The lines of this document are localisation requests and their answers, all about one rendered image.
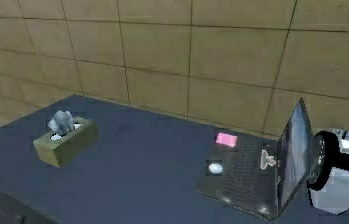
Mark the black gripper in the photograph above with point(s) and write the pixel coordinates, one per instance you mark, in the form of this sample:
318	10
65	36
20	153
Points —
322	160

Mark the black laptop with stickers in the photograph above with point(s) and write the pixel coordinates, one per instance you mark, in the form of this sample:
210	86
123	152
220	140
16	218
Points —
248	176

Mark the dark blue table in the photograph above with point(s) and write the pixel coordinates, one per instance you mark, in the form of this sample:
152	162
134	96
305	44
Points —
138	166

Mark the olive green tissue box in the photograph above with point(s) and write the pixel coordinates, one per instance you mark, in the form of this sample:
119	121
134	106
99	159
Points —
69	146

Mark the white crumpled tissue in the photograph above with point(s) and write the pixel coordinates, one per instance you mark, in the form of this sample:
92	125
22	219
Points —
62	122

